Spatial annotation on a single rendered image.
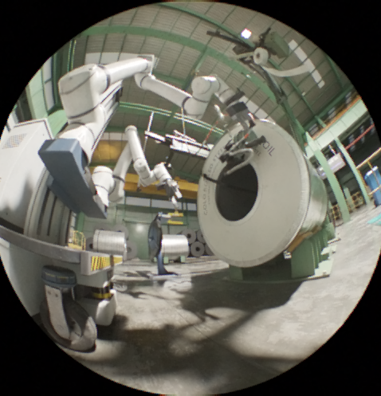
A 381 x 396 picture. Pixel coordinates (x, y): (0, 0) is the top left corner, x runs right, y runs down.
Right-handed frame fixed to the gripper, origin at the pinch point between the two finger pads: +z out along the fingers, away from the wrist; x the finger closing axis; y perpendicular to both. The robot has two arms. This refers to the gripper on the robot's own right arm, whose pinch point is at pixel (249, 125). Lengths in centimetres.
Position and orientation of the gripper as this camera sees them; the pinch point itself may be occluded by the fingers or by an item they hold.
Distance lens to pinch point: 75.3
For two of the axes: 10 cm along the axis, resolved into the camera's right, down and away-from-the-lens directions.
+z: 6.0, 7.7, 2.3
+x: -7.2, 6.4, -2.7
